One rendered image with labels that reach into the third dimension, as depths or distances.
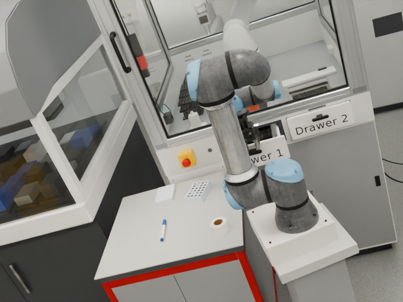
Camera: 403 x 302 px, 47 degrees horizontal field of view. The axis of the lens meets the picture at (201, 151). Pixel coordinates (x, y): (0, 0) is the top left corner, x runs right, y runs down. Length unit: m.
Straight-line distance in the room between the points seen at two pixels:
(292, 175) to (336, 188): 0.90
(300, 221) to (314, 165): 0.74
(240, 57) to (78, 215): 1.20
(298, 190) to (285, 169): 0.08
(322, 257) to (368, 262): 1.07
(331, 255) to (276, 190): 0.29
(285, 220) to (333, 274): 0.27
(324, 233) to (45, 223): 1.30
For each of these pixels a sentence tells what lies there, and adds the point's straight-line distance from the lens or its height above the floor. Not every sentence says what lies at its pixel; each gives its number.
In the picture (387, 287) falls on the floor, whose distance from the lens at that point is 2.56.
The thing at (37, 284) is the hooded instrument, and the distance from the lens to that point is 2.71.
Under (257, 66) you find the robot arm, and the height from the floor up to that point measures 1.42.
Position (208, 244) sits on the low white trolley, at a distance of 1.85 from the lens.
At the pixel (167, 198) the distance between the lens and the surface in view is 2.20.
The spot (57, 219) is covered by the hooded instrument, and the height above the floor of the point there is 0.87.
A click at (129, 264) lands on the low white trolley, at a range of 1.94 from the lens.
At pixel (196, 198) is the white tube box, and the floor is 0.79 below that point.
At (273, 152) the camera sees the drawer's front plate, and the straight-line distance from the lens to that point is 2.06.
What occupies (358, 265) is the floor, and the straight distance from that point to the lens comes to 2.68.
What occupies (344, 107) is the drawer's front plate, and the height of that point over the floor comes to 0.91.
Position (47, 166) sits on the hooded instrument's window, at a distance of 2.16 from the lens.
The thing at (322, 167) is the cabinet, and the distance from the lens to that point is 2.33.
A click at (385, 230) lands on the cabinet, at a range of 2.62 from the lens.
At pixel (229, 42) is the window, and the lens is 2.06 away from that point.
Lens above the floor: 1.86
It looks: 26 degrees down
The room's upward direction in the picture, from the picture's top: 21 degrees counter-clockwise
